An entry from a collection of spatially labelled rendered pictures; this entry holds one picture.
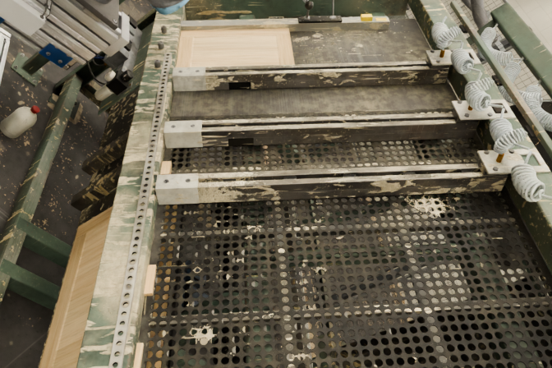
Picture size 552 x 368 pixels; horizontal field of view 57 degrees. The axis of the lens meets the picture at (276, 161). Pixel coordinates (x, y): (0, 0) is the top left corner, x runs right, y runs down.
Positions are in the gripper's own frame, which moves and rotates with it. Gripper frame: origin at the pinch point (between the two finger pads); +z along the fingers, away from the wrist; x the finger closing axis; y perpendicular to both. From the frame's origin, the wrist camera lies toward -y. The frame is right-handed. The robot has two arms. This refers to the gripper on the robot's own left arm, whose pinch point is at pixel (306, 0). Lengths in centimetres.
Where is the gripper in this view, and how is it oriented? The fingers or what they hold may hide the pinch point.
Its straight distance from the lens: 241.6
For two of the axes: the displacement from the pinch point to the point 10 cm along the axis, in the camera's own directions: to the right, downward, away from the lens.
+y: -4.0, -6.3, 6.6
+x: -9.2, 2.7, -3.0
